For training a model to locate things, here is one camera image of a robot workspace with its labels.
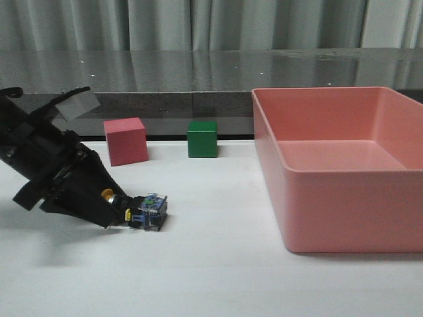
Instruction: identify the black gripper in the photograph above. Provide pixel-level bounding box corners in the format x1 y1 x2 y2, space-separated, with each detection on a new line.
1 87 127 228

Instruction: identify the green cube near bin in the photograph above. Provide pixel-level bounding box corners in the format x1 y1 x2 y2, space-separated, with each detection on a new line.
187 121 217 158

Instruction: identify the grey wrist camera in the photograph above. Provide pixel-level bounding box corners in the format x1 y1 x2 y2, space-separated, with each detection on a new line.
56 90 100 122

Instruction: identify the yellow push button switch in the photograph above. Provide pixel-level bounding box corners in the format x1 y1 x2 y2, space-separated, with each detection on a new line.
101 188 167 231

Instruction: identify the grey curtain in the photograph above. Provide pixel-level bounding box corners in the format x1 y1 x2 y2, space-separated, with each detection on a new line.
1 1 422 51

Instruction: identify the pink plastic bin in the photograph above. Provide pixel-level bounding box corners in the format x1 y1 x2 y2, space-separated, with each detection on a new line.
252 87 422 253

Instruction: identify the pink cube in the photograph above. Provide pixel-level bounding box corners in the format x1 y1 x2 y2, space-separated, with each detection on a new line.
103 117 149 166

